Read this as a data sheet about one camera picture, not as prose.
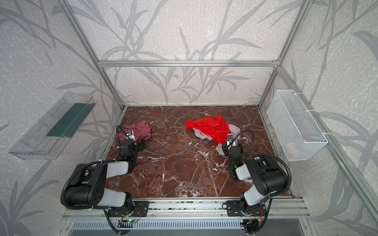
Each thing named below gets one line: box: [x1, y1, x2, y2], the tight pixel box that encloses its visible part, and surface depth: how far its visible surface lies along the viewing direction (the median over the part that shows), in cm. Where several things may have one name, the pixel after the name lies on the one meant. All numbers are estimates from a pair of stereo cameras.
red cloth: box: [184, 115, 232, 145], surface depth 99 cm
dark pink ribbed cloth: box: [118, 119, 152, 143], surface depth 103 cm
